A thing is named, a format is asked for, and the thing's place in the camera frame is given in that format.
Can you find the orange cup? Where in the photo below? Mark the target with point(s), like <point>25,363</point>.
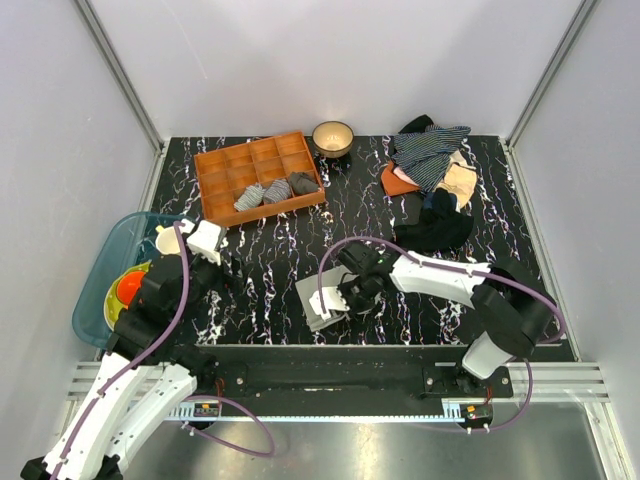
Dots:
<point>128,286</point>

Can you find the striped rolled underwear middle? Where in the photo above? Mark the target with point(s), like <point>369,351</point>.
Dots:
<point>277,192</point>

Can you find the orange cloth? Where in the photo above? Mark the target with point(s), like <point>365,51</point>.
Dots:
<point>394,185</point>

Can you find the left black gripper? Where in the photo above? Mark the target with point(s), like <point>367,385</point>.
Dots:
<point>227,281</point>

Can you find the cream mug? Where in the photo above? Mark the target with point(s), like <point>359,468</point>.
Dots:
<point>166,241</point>

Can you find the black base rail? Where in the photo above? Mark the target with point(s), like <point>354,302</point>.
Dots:
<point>345,381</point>

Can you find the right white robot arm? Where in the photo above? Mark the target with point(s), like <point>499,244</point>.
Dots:
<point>513,307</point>

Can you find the black underwear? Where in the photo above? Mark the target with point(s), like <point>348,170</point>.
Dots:
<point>439,227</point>

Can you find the dark grey rolled underwear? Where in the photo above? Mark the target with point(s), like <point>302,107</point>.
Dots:
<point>303,183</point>

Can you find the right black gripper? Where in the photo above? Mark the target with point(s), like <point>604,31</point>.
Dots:
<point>357,309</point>

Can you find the yellow-green dotted plate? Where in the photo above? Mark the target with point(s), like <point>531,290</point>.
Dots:
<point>112,307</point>

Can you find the beige underwear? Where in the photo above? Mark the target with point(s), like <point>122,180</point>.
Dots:
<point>460,179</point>

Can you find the striped rolled underwear left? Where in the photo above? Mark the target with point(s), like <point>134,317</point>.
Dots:
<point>252,197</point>

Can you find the orange compartment tray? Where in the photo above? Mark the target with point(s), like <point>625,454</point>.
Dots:
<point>224,174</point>

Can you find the beige bowl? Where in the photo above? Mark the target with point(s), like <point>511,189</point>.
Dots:
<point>333,139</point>

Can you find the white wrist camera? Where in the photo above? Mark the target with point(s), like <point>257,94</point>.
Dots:
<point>328,302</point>
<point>204,239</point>

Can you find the blue plastic tub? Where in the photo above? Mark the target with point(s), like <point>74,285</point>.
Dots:
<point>130,242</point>

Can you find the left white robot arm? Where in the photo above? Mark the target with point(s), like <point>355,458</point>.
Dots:
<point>144,374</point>

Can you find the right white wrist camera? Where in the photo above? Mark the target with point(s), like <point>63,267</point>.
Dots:
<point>328,302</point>

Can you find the striped rolled underwear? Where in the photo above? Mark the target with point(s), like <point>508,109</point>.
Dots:
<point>252,197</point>
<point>277,192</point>

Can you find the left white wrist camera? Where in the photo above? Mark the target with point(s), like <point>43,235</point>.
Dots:
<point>204,239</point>

